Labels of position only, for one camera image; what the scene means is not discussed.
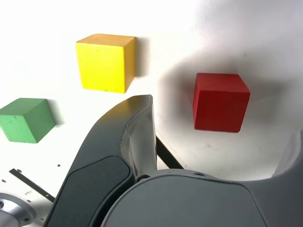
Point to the green cube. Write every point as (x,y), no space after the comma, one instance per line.
(21,125)

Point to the red cube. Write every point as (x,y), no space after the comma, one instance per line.
(217,106)

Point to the black tape strip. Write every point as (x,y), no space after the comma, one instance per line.
(30,185)

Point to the yellow cube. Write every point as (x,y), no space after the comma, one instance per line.
(101,66)

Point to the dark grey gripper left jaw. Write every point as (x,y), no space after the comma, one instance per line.
(99,165)

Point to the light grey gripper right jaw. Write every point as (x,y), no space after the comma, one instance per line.
(184,203)

